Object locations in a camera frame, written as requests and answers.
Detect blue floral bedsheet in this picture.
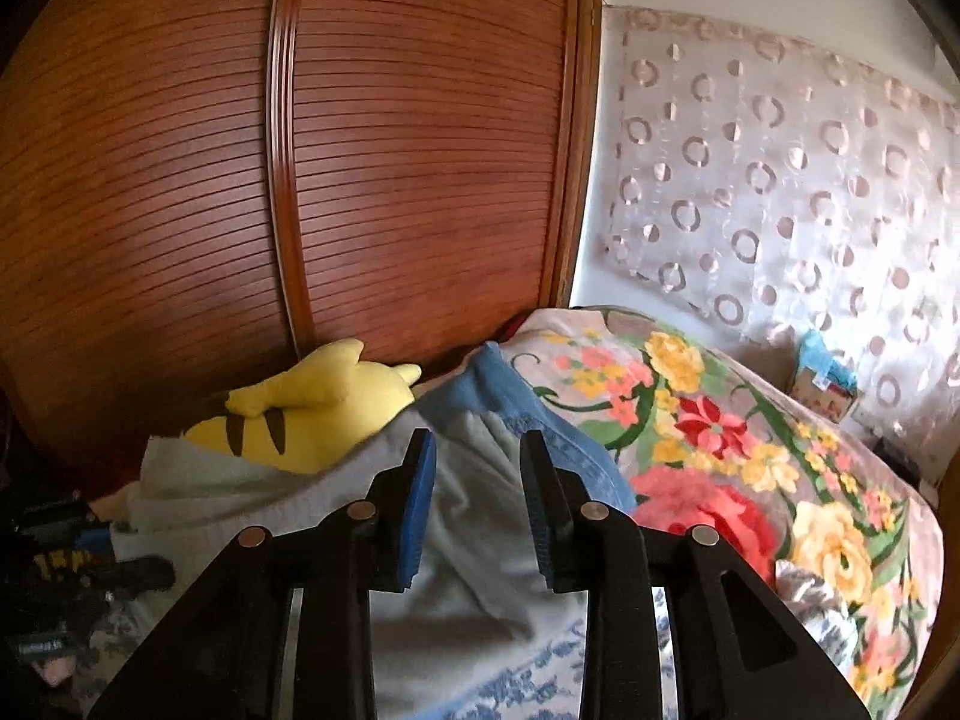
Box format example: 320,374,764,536
90,559,856,720

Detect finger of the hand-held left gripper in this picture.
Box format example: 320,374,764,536
112,555,177,595

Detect colourful floral blanket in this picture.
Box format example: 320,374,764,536
499,306,946,706

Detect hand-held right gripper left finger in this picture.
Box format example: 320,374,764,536
86,427,438,720

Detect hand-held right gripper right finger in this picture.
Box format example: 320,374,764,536
520,429,875,720

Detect wooden slatted wardrobe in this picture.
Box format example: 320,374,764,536
0,0,605,481

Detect folded blue jeans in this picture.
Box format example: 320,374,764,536
416,341,638,515

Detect yellow plush toy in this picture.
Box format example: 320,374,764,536
184,339,423,475

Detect grey pants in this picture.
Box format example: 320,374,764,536
112,409,593,720

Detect cardboard box with blue bag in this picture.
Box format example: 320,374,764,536
793,330,860,421

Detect circle-patterned sheer curtain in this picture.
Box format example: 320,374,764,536
600,6,960,466

